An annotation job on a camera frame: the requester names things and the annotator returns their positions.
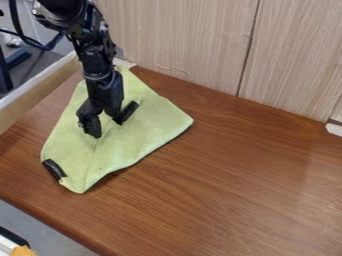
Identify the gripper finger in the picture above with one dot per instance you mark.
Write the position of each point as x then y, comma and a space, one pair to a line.
126, 113
92, 126

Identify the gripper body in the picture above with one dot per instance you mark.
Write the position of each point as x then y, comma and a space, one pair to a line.
105, 92

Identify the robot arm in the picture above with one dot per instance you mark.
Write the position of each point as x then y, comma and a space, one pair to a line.
80, 30

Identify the green cloth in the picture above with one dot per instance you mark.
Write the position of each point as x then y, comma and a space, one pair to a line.
133, 133

